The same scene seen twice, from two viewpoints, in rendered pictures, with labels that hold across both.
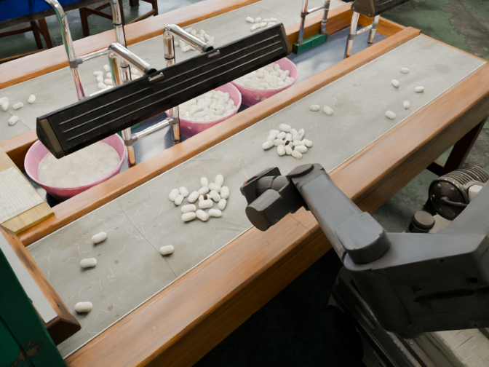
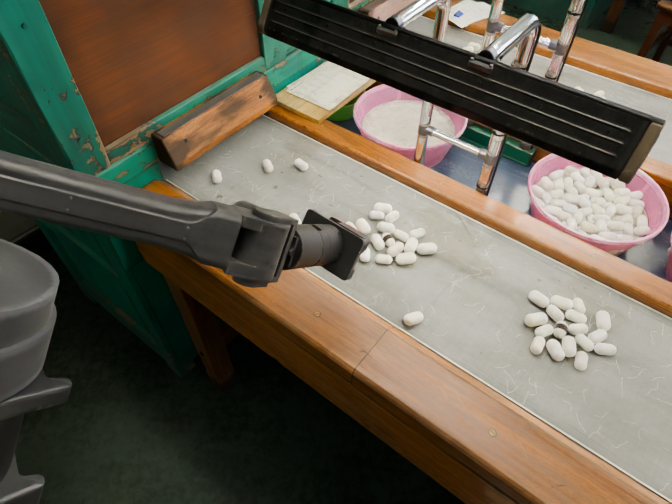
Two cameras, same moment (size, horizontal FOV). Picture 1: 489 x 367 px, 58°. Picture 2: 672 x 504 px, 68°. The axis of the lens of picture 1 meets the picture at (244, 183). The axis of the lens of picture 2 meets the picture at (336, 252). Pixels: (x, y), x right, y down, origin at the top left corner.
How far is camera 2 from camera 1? 0.80 m
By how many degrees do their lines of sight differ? 54
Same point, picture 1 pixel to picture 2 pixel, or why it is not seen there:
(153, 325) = not seen: hidden behind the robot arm
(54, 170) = (390, 111)
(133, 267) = (270, 201)
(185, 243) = not seen: hidden behind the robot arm
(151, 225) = (331, 202)
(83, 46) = (621, 62)
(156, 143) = (498, 188)
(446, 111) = not seen: outside the picture
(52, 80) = (538, 65)
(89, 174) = (395, 137)
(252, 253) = (298, 300)
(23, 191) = (337, 94)
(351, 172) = (522, 438)
